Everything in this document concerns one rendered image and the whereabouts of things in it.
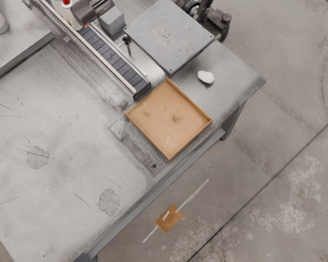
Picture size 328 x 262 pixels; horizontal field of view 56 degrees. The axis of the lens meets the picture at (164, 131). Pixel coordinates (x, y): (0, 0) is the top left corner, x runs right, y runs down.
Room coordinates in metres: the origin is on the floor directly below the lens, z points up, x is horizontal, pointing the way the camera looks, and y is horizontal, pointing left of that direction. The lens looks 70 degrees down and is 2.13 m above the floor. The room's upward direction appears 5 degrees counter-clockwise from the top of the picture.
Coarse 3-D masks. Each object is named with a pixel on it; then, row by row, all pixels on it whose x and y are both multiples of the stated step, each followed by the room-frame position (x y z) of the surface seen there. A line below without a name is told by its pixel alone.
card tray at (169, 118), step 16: (160, 96) 0.64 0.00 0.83; (176, 96) 0.63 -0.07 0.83; (128, 112) 0.58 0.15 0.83; (144, 112) 0.57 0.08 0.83; (160, 112) 0.56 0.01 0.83; (176, 112) 0.55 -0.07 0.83; (192, 112) 0.55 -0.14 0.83; (144, 128) 0.49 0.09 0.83; (160, 128) 0.48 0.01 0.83; (176, 128) 0.47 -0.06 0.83; (192, 128) 0.47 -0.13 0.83; (160, 144) 0.41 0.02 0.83; (176, 144) 0.40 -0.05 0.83
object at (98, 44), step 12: (48, 0) 1.22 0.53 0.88; (84, 36) 0.98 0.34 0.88; (96, 36) 0.97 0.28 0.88; (96, 48) 0.90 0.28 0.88; (108, 48) 0.90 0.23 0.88; (108, 60) 0.83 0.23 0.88; (120, 60) 0.82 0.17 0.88; (120, 72) 0.76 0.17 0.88; (132, 72) 0.75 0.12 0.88; (132, 84) 0.69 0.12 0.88; (144, 84) 0.69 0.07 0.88
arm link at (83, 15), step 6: (84, 0) 0.75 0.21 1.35; (72, 6) 0.74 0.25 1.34; (78, 6) 0.74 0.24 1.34; (84, 6) 0.74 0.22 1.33; (90, 6) 0.74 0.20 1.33; (72, 12) 0.73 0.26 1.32; (78, 12) 0.72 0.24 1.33; (84, 12) 0.72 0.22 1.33; (90, 12) 0.72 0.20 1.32; (78, 18) 0.71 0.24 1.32; (84, 18) 0.71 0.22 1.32; (90, 18) 0.71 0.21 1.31; (84, 24) 0.70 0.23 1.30
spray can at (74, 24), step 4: (64, 0) 1.02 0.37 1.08; (68, 0) 1.03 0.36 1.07; (64, 4) 1.03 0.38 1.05; (68, 4) 1.03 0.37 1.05; (72, 4) 1.03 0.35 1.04; (64, 8) 1.02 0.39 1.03; (68, 8) 1.01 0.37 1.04; (68, 12) 1.01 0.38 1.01; (68, 16) 1.02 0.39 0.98; (72, 16) 1.01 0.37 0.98; (72, 20) 1.01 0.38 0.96; (76, 20) 1.02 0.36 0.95; (72, 24) 1.02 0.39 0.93; (76, 24) 1.01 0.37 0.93; (76, 28) 1.01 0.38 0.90; (80, 28) 1.02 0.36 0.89
